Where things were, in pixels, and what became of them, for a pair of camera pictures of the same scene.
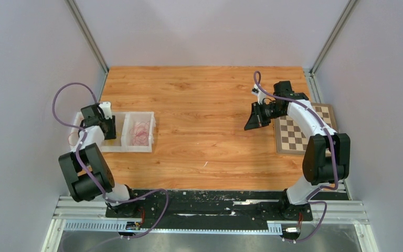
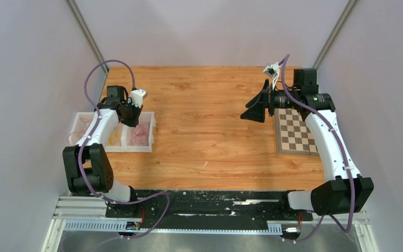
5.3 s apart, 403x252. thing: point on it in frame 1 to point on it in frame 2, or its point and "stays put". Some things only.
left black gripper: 113,134 to 134,122
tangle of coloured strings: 68,138 stays put
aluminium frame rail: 338,209 stays put
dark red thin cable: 140,134 stays put
